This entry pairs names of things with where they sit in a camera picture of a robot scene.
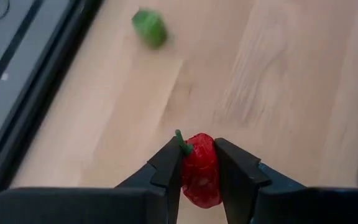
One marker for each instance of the black metal table frame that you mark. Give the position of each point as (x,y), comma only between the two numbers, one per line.
(37,102)

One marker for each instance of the small green pepper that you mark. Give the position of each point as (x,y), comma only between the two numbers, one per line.
(150,28)

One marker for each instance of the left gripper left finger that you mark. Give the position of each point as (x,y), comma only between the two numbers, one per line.
(163,174)

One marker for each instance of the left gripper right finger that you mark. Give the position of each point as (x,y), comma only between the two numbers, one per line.
(238,174)

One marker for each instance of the small red pepper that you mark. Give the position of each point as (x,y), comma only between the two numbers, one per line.
(200,168)

